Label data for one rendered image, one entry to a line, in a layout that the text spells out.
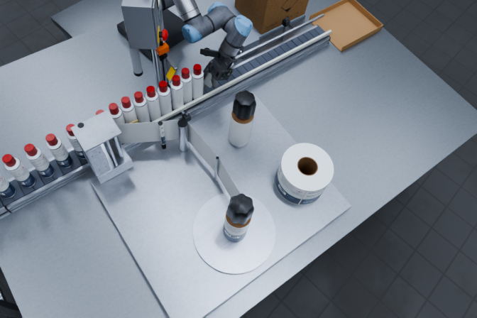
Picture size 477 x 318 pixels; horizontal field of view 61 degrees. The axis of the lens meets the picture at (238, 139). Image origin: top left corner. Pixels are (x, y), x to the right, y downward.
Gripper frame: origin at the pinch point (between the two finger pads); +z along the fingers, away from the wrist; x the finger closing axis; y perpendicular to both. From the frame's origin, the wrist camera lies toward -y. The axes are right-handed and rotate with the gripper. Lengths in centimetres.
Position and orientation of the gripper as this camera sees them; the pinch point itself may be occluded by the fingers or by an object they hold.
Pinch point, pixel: (204, 84)
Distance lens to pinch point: 179.6
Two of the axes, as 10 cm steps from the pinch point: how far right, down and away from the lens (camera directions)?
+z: -4.8, 6.7, 5.7
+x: 6.6, -1.6, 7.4
